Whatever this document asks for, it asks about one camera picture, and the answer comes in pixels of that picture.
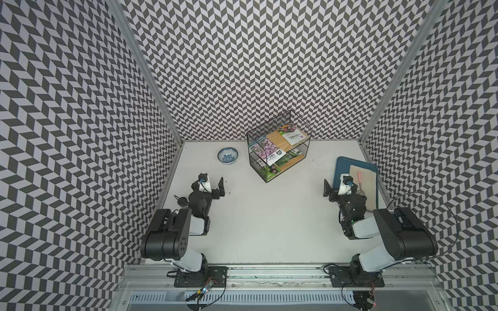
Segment pink flower seed bag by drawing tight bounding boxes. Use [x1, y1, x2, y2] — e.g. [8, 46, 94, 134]
[249, 137, 286, 165]

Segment beige cloth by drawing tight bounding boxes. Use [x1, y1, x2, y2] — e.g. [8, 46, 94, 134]
[349, 165, 377, 212]

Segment green leaf seed bag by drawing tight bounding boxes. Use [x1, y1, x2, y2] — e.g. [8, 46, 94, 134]
[275, 149, 302, 168]

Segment aluminium front rail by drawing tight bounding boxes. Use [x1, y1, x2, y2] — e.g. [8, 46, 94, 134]
[116, 264, 443, 291]

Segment red-white label seed bag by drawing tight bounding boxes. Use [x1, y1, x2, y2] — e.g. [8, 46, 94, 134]
[261, 165, 280, 181]

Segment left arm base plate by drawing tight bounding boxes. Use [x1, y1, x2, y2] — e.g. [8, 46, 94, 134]
[174, 266, 228, 288]

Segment black wire two-tier shelf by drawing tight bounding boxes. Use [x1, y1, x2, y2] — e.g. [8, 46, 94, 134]
[246, 110, 312, 183]

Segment blue white porcelain bowl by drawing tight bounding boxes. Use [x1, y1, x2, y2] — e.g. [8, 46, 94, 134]
[217, 147, 239, 165]

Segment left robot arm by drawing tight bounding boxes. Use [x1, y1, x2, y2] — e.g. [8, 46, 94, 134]
[140, 173, 226, 285]

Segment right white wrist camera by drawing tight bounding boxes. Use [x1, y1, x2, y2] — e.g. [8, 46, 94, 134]
[338, 174, 357, 196]

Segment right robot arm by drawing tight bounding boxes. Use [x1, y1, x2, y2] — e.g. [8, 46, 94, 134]
[322, 174, 438, 287]

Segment teal tray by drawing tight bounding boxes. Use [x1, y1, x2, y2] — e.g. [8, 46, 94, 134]
[332, 156, 378, 200]

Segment mixed flower white seed bag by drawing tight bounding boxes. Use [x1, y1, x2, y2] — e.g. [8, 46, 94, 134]
[277, 124, 308, 145]

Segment small spice jar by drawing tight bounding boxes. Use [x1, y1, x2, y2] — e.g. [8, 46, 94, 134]
[175, 196, 189, 207]

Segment pink handled spoon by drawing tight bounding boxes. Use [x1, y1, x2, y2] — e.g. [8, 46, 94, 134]
[357, 171, 366, 196]

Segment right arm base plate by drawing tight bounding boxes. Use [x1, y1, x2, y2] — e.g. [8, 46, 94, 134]
[325, 265, 385, 288]

